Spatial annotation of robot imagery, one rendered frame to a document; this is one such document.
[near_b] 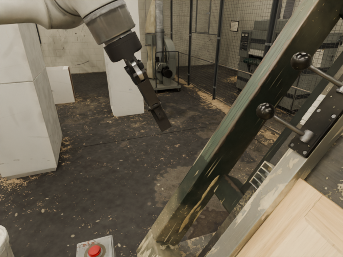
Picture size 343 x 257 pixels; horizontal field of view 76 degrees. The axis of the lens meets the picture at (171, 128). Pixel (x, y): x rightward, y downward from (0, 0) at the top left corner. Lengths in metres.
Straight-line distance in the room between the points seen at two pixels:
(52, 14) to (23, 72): 2.02
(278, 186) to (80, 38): 8.09
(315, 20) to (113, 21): 0.55
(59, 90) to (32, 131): 2.67
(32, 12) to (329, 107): 0.65
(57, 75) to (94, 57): 3.33
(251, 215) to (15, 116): 2.48
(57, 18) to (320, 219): 0.68
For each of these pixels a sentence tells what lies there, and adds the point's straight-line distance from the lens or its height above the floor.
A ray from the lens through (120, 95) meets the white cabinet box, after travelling 4.16.
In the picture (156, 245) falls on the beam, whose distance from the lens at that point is 0.88.
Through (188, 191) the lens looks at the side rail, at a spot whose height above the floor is 1.10.
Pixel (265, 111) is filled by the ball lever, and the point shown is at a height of 1.44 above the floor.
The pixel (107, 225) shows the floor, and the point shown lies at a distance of 2.18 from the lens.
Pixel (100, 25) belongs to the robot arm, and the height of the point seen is 1.61.
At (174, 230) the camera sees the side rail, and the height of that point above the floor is 0.93.
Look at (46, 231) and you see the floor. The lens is 2.33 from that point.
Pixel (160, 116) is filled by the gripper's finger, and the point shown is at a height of 1.41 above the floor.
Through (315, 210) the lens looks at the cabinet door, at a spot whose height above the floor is 1.27.
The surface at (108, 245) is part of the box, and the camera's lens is 0.87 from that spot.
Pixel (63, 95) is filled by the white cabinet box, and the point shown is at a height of 0.18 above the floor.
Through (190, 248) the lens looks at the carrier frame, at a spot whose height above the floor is 0.79.
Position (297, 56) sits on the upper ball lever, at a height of 1.55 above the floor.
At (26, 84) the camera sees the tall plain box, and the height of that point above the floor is 1.06.
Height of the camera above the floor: 1.61
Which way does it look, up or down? 26 degrees down
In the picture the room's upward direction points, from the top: straight up
